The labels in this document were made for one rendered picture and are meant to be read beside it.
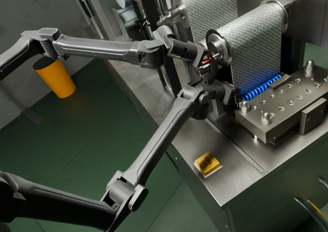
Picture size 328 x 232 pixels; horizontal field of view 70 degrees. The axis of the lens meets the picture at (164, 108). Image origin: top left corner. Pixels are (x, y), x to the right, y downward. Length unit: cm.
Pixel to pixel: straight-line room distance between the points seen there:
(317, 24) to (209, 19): 39
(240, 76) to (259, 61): 9
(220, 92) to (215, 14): 36
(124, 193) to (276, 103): 63
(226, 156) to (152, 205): 114
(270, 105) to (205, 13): 45
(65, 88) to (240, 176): 313
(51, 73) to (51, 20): 90
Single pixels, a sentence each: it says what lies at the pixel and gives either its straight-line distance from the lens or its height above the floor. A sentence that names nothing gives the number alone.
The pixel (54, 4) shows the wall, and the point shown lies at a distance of 417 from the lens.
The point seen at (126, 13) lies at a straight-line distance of 176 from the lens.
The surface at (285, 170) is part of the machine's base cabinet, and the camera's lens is 103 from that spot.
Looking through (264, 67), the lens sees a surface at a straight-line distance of 103.
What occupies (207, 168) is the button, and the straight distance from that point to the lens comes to 94.
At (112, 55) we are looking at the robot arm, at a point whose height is 138.
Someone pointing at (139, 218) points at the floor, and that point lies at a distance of 201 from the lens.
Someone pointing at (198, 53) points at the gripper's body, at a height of 130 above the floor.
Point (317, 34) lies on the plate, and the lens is 106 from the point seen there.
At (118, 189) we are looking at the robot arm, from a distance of 71.
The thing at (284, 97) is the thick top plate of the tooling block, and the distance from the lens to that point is 101.
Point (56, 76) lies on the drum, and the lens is 363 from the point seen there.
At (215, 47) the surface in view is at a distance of 88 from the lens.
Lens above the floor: 170
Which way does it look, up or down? 40 degrees down
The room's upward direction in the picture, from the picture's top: 22 degrees counter-clockwise
